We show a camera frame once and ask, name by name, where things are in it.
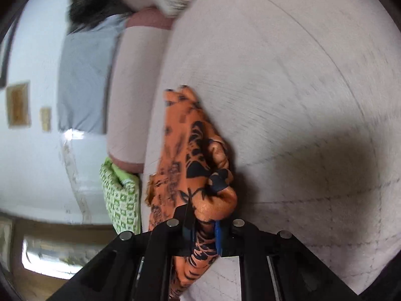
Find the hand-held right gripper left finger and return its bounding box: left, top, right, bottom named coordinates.
left=50, top=205, right=196, bottom=301

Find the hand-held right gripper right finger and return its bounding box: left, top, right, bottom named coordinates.
left=215, top=219, right=361, bottom=301

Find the orange floral blouse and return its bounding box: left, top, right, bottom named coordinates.
left=145, top=85, right=238, bottom=300

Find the green patterned pillow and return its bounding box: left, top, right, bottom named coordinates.
left=99, top=157, right=140, bottom=235

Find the stained glass door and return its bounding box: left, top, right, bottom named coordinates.
left=0, top=216, right=121, bottom=281

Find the pink bolster cushion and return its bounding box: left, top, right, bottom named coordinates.
left=107, top=8, right=174, bottom=174

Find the grey pillow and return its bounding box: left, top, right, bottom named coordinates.
left=57, top=16, right=126, bottom=135

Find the black furry garment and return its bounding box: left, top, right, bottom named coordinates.
left=67, top=0, right=133, bottom=35

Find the tan wall picture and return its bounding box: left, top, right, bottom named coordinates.
left=40, top=107, right=52, bottom=132
left=6, top=82, right=31, bottom=128

